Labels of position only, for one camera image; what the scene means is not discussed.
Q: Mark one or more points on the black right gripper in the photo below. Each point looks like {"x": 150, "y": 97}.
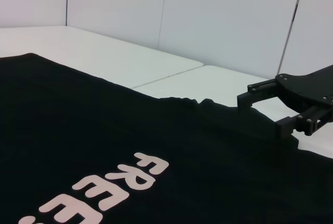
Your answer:
{"x": 307, "y": 89}

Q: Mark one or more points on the black t-shirt with FREE print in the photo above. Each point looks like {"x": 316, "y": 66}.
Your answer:
{"x": 104, "y": 130}

